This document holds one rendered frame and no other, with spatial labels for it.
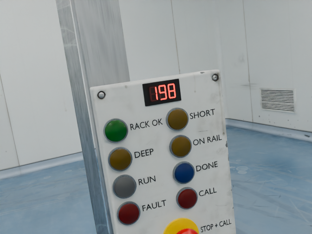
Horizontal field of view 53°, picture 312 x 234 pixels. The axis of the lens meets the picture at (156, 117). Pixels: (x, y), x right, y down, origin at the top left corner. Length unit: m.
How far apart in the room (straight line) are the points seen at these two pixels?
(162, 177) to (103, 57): 0.18
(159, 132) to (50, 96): 3.77
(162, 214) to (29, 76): 3.76
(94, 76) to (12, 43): 3.72
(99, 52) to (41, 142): 3.78
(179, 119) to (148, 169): 0.08
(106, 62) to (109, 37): 0.03
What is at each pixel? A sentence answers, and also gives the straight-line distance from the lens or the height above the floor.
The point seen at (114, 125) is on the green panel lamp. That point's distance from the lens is 0.38.
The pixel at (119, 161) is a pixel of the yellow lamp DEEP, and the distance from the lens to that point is 0.39.
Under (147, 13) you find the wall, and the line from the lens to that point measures 4.57.
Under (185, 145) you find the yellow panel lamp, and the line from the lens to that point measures 0.41.
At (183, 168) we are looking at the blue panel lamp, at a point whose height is 0.97.
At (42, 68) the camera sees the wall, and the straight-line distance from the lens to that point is 4.13.
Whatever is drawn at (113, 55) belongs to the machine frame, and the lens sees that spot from 0.44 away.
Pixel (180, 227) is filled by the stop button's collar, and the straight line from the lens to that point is 0.45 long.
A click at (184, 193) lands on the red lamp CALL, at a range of 0.43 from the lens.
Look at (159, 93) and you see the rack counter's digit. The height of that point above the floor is 1.07.
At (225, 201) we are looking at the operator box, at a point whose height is 0.90.
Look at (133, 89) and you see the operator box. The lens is 0.39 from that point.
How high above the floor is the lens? 1.10
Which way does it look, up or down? 10 degrees down
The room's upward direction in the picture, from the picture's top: 8 degrees counter-clockwise
